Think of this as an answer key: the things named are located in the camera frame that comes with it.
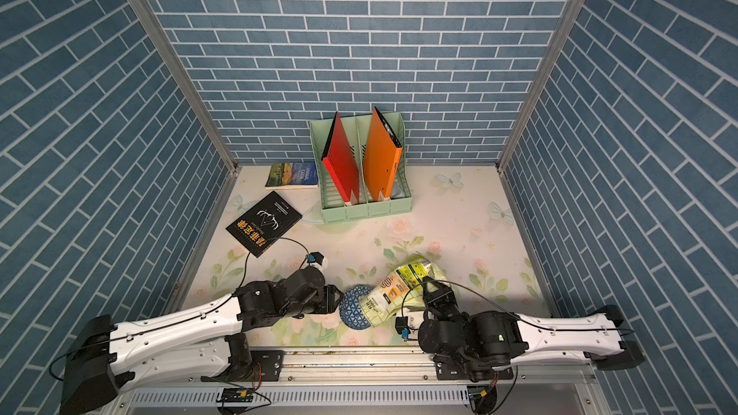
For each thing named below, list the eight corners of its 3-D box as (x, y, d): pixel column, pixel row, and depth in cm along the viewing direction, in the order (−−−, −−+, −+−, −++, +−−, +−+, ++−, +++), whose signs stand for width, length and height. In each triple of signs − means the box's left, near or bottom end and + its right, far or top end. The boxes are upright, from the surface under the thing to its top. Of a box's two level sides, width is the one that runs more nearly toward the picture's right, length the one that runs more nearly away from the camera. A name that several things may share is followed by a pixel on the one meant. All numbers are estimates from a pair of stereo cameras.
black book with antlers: (231, 235, 101) (225, 228, 97) (277, 199, 112) (273, 191, 108) (257, 258, 95) (252, 250, 91) (302, 217, 106) (300, 209, 102)
